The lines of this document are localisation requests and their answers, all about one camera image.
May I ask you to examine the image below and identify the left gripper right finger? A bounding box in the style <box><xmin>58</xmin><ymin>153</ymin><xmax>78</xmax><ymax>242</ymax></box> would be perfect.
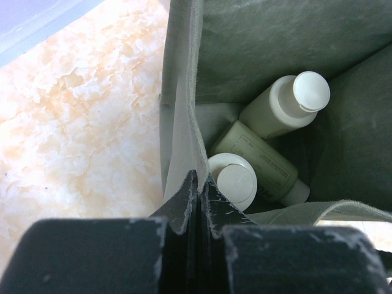
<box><xmin>200</xmin><ymin>180</ymin><xmax>388</xmax><ymax>293</ymax></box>

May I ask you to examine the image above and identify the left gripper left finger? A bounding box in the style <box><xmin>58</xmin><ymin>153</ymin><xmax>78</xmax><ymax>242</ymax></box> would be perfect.
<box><xmin>1</xmin><ymin>170</ymin><xmax>198</xmax><ymax>293</ymax></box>

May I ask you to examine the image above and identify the cream bottle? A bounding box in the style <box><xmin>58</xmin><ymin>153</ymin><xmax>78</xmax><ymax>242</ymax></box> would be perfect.
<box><xmin>208</xmin><ymin>153</ymin><xmax>257</xmax><ymax>211</ymax></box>
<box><xmin>239</xmin><ymin>71</ymin><xmax>331</xmax><ymax>139</ymax></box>

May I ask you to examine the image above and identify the green bottle with beige cap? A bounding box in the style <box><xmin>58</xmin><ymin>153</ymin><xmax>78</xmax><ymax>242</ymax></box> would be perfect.
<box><xmin>210</xmin><ymin>120</ymin><xmax>310</xmax><ymax>206</ymax></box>

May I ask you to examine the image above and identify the green canvas bag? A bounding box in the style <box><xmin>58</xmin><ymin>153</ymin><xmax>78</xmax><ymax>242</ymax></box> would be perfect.
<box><xmin>160</xmin><ymin>1</ymin><xmax>391</xmax><ymax>225</ymax></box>

